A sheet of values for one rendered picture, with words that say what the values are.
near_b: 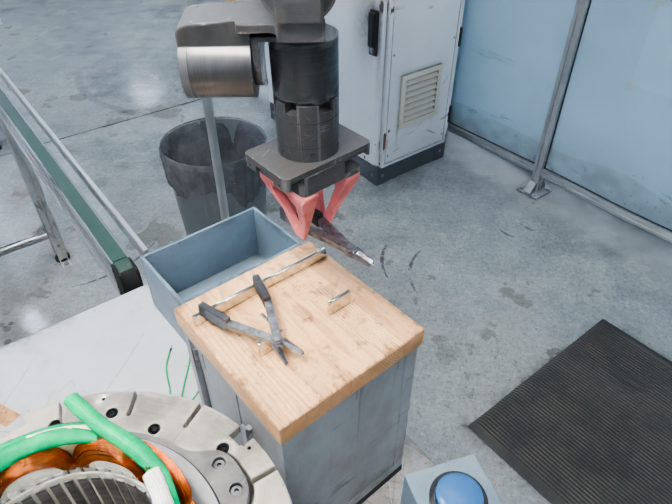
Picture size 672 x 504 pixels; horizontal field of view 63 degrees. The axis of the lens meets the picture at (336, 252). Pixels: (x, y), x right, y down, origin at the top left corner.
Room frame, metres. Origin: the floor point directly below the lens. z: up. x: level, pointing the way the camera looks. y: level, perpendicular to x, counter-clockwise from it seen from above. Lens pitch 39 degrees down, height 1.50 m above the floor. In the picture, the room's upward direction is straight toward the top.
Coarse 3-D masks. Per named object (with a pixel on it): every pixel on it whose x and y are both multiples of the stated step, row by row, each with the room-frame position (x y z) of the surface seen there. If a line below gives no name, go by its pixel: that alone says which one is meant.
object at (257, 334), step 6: (228, 324) 0.38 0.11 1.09; (234, 324) 0.38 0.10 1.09; (240, 324) 0.38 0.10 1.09; (234, 330) 0.38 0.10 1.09; (240, 330) 0.37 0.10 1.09; (246, 330) 0.37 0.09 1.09; (252, 330) 0.37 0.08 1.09; (258, 330) 0.37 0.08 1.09; (252, 336) 0.37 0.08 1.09; (258, 336) 0.37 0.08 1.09; (264, 336) 0.37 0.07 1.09; (270, 336) 0.37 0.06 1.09; (270, 342) 0.36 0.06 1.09
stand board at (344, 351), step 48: (240, 288) 0.46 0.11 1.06; (288, 288) 0.46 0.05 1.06; (336, 288) 0.46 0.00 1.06; (192, 336) 0.40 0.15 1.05; (240, 336) 0.39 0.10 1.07; (288, 336) 0.39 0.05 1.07; (336, 336) 0.39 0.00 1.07; (384, 336) 0.39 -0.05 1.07; (240, 384) 0.33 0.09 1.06; (288, 384) 0.33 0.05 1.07; (336, 384) 0.33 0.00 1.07; (288, 432) 0.28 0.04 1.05
